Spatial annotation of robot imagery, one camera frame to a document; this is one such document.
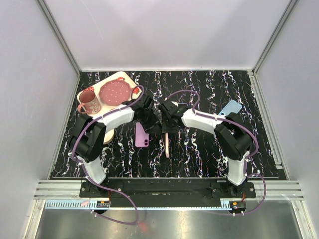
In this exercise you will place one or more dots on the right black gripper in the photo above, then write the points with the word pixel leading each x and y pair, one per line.
pixel 164 129

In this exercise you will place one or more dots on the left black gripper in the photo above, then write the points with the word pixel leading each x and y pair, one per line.
pixel 154 121

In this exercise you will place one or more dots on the phone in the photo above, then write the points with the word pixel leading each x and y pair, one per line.
pixel 166 144
pixel 141 137

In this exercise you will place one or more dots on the light blue phone case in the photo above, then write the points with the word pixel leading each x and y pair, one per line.
pixel 231 107

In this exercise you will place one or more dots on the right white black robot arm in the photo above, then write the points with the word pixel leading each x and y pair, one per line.
pixel 236 141

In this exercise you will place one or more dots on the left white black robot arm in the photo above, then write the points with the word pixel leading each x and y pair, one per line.
pixel 87 138

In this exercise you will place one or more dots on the beige wooden bowl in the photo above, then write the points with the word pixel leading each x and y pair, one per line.
pixel 108 137

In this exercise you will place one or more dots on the pink dotted plate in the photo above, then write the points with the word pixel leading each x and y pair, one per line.
pixel 114 92

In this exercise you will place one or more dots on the pink mug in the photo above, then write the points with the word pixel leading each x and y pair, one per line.
pixel 89 103

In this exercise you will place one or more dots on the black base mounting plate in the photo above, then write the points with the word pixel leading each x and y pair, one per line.
pixel 204 187

